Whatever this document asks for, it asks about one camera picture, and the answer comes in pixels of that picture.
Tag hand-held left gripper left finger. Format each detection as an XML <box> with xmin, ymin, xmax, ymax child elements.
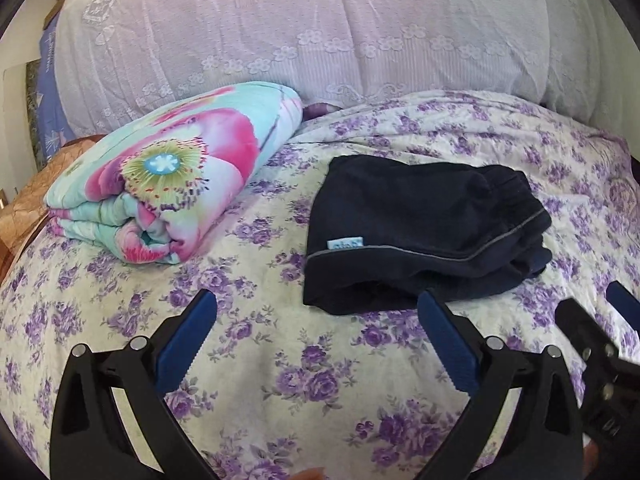
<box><xmin>50</xmin><ymin>289</ymin><xmax>218</xmax><ymax>480</ymax></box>

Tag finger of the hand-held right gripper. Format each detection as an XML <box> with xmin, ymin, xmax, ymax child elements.
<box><xmin>606</xmin><ymin>281</ymin><xmax>640</xmax><ymax>334</ymax></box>
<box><xmin>555</xmin><ymin>298</ymin><xmax>621</xmax><ymax>377</ymax></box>

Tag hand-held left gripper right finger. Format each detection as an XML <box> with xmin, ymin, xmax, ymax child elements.
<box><xmin>417</xmin><ymin>290</ymin><xmax>586</xmax><ymax>480</ymax></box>

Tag navy blue pants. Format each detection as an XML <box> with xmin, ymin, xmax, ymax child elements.
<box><xmin>302</xmin><ymin>155</ymin><xmax>553</xmax><ymax>317</ymax></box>

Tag purple floral bedsheet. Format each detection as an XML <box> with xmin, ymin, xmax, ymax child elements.
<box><xmin>0</xmin><ymin>89</ymin><xmax>640</xmax><ymax>480</ymax></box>

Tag folded turquoise pink floral quilt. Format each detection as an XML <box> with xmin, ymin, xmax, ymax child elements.
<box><xmin>45</xmin><ymin>81</ymin><xmax>305</xmax><ymax>266</ymax></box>

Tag orange brown pillow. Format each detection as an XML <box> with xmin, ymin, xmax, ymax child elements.
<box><xmin>0</xmin><ymin>135</ymin><xmax>103</xmax><ymax>261</ymax></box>

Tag blue patterned cloth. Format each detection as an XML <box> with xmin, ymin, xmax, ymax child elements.
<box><xmin>37</xmin><ymin>12</ymin><xmax>76</xmax><ymax>163</ymax></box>

